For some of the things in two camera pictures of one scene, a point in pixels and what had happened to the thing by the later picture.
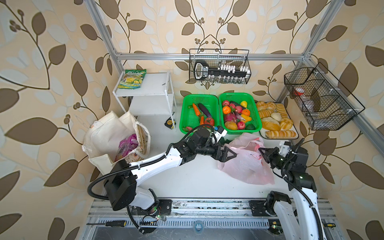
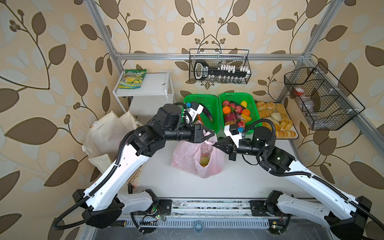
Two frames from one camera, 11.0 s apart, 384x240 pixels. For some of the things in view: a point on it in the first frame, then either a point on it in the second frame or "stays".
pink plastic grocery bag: (249, 165) → (203, 159)
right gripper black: (269, 154) → (231, 150)
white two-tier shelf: (155, 96) stays
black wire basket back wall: (224, 66) stays
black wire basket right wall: (326, 103) stays
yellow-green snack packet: (132, 79) stays
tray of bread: (276, 122) stays
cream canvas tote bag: (102, 139) stays
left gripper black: (222, 157) → (196, 134)
